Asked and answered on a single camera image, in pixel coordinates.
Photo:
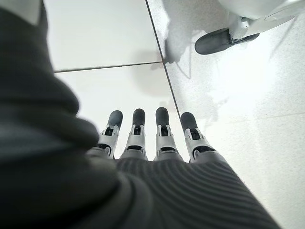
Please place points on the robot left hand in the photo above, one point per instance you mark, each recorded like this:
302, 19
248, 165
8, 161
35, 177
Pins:
119, 190

